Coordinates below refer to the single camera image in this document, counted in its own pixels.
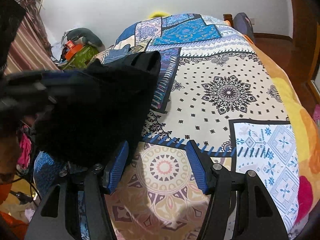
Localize black pants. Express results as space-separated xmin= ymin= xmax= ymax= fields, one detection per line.
xmin=32 ymin=51 xmax=161 ymax=167

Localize striped pink curtain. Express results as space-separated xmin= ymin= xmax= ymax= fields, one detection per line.
xmin=4 ymin=0 xmax=58 ymax=74

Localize green storage bag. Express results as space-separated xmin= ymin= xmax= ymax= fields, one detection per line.
xmin=59 ymin=44 xmax=98 ymax=70

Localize orange box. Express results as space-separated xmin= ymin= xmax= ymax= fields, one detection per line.
xmin=62 ymin=40 xmax=84 ymax=61

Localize grey plush toy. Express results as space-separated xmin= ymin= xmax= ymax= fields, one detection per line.
xmin=67 ymin=28 xmax=103 ymax=48

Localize patchwork bed sheet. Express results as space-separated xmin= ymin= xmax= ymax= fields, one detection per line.
xmin=26 ymin=14 xmax=299 ymax=239

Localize folded blue jeans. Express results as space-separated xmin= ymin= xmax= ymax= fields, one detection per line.
xmin=100 ymin=44 xmax=131 ymax=64

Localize orange yellow blanket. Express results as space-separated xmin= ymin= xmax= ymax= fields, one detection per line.
xmin=212 ymin=22 xmax=319 ymax=231

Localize yellow foam tube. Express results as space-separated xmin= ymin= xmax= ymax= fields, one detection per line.
xmin=148 ymin=11 xmax=170 ymax=19

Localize wooden wardrobe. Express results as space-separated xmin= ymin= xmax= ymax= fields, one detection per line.
xmin=286 ymin=0 xmax=320 ymax=86

